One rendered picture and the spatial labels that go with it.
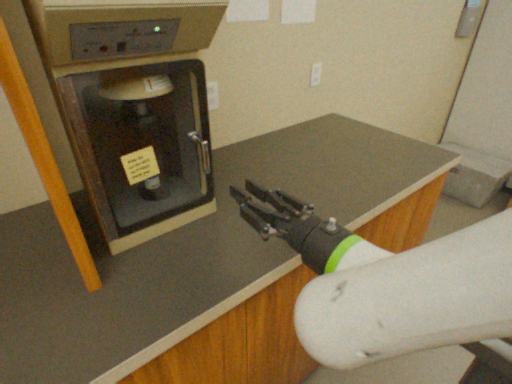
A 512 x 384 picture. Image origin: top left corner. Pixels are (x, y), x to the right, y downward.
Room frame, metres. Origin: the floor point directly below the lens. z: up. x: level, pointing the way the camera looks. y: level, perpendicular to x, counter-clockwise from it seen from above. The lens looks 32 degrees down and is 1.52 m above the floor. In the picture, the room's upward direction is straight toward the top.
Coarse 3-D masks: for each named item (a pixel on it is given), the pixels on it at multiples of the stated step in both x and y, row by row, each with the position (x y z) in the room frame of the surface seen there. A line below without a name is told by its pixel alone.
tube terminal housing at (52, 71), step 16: (32, 16) 0.62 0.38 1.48; (32, 32) 0.68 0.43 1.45; (48, 64) 0.62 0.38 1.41; (80, 64) 0.64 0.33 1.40; (96, 64) 0.65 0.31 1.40; (112, 64) 0.67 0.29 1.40; (128, 64) 0.69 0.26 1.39; (144, 64) 0.71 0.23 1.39; (48, 80) 0.68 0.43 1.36; (64, 112) 0.62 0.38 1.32; (64, 128) 0.69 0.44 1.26; (80, 160) 0.61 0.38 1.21; (80, 176) 0.68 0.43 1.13; (96, 208) 0.61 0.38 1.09; (208, 208) 0.79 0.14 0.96; (160, 224) 0.69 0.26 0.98; (176, 224) 0.72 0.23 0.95; (128, 240) 0.63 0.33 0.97; (144, 240) 0.66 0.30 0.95
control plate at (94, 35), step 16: (80, 32) 0.57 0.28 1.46; (96, 32) 0.59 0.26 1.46; (112, 32) 0.61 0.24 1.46; (128, 32) 0.62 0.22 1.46; (144, 32) 0.64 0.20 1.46; (160, 32) 0.67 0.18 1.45; (176, 32) 0.69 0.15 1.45; (80, 48) 0.59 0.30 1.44; (96, 48) 0.61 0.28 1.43; (112, 48) 0.63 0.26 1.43; (128, 48) 0.65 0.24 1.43; (144, 48) 0.67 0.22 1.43; (160, 48) 0.70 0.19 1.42
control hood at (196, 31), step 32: (32, 0) 0.60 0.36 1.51; (64, 0) 0.54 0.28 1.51; (96, 0) 0.56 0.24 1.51; (128, 0) 0.59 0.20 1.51; (160, 0) 0.63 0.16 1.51; (192, 0) 0.66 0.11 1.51; (224, 0) 0.71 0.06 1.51; (64, 32) 0.56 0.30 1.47; (192, 32) 0.72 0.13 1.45; (64, 64) 0.60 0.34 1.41
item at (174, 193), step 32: (160, 64) 0.72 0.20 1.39; (192, 64) 0.77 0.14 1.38; (96, 96) 0.63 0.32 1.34; (128, 96) 0.67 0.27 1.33; (160, 96) 0.71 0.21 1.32; (192, 96) 0.76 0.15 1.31; (96, 128) 0.62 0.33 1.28; (128, 128) 0.66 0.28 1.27; (160, 128) 0.71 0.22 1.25; (192, 128) 0.76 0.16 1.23; (96, 160) 0.61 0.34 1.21; (160, 160) 0.70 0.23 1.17; (192, 160) 0.75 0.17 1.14; (128, 192) 0.64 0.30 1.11; (160, 192) 0.69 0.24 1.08; (192, 192) 0.74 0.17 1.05; (128, 224) 0.63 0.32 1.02
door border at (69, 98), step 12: (72, 84) 0.61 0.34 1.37; (72, 96) 0.61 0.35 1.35; (72, 108) 0.60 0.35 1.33; (72, 120) 0.60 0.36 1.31; (84, 132) 0.61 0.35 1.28; (84, 144) 0.60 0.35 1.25; (96, 168) 0.61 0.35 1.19; (96, 180) 0.61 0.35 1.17; (96, 192) 0.60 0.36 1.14; (108, 204) 0.61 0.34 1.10; (108, 216) 0.61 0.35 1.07; (108, 228) 0.60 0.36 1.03
